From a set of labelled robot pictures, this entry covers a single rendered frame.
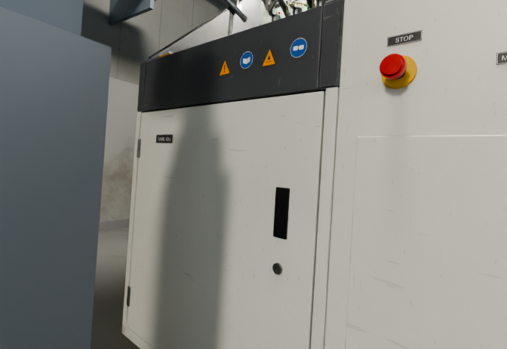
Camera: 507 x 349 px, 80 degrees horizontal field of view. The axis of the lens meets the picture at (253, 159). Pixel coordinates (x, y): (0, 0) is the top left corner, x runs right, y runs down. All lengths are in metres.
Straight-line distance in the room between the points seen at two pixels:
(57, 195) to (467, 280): 0.55
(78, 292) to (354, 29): 0.59
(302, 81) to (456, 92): 0.25
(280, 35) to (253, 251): 0.46
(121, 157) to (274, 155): 2.37
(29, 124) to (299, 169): 0.42
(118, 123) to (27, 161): 2.46
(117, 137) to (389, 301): 2.60
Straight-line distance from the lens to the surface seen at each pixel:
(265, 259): 0.65
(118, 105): 2.91
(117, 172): 2.89
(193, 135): 0.81
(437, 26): 0.55
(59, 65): 0.47
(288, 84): 0.63
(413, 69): 0.53
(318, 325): 0.62
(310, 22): 0.65
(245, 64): 0.72
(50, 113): 0.46
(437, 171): 0.50
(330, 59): 0.59
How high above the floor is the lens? 0.64
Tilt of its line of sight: 1 degrees up
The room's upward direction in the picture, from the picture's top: 4 degrees clockwise
